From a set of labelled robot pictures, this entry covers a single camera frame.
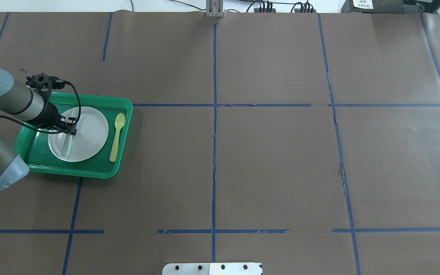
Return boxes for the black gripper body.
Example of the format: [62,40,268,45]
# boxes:
[37,101,65,132]

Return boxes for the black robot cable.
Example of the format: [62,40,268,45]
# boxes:
[0,78,82,135]

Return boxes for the white round plate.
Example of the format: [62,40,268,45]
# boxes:
[48,107,108,162]

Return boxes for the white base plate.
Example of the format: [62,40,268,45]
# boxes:
[162,262,263,275]

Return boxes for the green plastic tray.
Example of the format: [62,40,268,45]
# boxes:
[14,92,133,179]

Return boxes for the pale green plastic fork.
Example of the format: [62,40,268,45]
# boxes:
[61,108,79,158]

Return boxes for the yellow plastic spoon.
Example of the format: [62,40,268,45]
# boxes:
[109,113,126,162]

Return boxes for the black power strip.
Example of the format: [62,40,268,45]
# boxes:
[246,0,317,13]

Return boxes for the aluminium frame post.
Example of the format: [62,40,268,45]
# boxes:
[205,0,225,18]

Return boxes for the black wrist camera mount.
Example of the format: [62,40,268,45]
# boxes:
[25,73,66,93]

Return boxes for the black box with label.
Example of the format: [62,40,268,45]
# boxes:
[341,0,404,14]

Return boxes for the brown paper table cover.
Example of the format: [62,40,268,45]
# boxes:
[0,11,440,275]

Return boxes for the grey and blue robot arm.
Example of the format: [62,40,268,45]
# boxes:
[0,68,82,191]

